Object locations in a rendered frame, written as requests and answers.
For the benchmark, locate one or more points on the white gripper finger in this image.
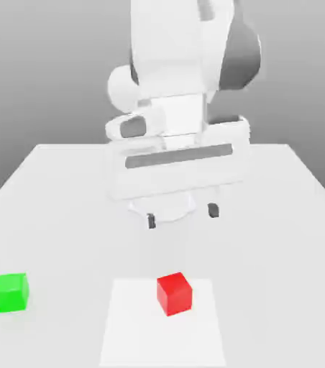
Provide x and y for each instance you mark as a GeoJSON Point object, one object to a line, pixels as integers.
{"type": "Point", "coordinates": [151, 220]}
{"type": "Point", "coordinates": [213, 209]}

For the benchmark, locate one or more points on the small green cube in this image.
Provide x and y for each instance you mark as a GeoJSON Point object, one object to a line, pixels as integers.
{"type": "Point", "coordinates": [11, 293]}

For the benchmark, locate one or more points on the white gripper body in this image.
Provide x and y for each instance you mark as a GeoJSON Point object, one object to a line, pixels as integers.
{"type": "Point", "coordinates": [179, 172]}

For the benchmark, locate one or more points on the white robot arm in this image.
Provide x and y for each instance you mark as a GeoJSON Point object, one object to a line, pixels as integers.
{"type": "Point", "coordinates": [168, 51]}

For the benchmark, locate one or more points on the small red cube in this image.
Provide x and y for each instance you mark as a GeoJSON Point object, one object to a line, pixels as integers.
{"type": "Point", "coordinates": [174, 294]}

